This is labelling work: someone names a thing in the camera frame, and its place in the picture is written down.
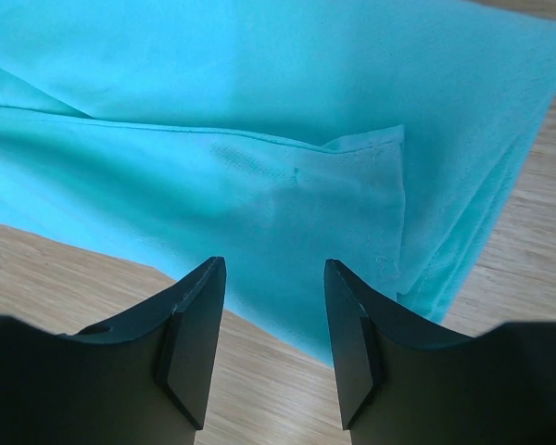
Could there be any teal green t shirt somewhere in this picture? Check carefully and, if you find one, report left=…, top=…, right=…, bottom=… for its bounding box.
left=0, top=1, right=556, bottom=362

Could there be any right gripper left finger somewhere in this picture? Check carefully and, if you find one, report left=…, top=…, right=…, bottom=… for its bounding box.
left=0, top=257, right=226, bottom=444

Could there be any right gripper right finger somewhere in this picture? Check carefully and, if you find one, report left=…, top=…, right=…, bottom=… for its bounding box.
left=324, top=260, right=556, bottom=444

